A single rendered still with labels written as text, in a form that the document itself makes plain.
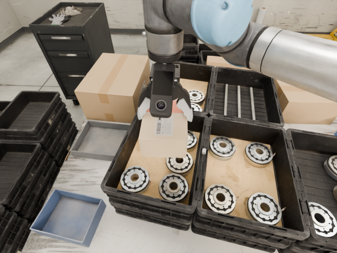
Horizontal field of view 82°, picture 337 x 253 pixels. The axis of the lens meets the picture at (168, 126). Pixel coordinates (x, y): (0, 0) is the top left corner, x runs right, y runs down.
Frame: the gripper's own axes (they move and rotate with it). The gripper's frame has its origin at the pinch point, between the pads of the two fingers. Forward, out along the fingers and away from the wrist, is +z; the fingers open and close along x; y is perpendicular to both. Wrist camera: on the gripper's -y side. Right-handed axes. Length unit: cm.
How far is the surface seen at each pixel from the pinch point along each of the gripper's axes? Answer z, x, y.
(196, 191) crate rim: 17.4, -9.9, -11.7
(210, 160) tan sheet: 27.3, -17.5, 5.8
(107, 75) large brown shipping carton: 20, 35, 54
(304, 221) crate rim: 17.4, -38.9, -18.7
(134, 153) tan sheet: 27.3, 13.3, 7.7
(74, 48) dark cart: 40, 87, 124
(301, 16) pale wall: 74, -210, 328
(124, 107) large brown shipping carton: 28, 24, 37
